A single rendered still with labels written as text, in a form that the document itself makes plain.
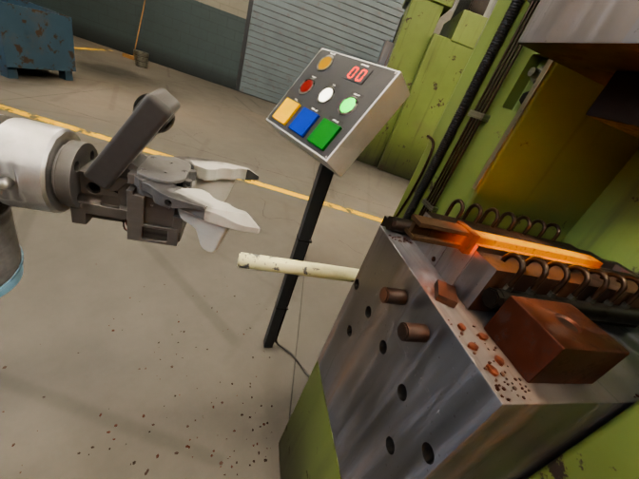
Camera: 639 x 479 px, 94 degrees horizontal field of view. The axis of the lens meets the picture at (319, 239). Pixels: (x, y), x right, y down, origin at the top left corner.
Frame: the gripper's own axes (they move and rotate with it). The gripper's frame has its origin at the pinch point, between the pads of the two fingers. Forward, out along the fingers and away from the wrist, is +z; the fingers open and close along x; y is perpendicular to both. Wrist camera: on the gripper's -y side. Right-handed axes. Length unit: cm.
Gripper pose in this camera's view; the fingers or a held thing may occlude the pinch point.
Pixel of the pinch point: (261, 194)
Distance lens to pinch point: 38.5
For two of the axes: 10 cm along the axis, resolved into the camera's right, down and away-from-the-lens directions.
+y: -3.0, 8.2, 4.8
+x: 1.8, 5.4, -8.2
